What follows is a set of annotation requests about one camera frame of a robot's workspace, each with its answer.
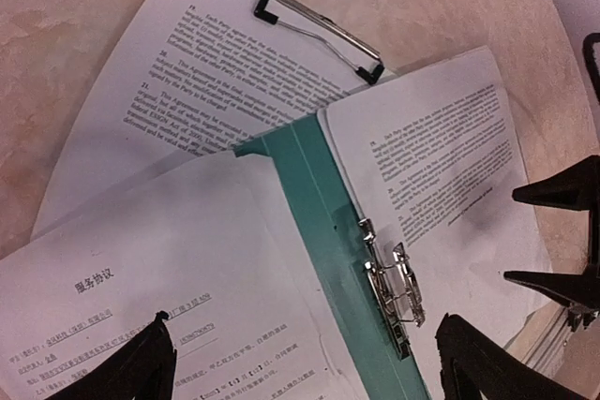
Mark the loose metal clip bar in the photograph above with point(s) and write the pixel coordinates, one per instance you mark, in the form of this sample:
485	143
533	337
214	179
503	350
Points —
296	17

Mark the metal folder clip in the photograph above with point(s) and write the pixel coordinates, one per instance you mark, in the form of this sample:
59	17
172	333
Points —
395	289

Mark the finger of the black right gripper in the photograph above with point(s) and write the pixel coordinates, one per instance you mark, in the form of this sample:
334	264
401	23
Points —
578	292
575	188

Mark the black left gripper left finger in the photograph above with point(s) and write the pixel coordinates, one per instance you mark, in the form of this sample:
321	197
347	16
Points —
142	369

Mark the green file folder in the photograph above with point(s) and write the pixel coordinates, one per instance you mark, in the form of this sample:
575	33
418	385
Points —
328	224

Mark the white printed top sheet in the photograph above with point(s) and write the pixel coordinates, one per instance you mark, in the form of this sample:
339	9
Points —
432	159

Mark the white Chinese agreement sheet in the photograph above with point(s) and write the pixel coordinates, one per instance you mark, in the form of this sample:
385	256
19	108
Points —
214	245

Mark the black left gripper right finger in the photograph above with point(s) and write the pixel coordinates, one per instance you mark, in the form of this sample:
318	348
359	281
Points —
474	367

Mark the aluminium front rail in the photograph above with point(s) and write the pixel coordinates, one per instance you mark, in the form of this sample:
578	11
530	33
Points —
543	341

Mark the white paper stack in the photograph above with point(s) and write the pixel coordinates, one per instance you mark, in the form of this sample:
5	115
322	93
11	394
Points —
187	77

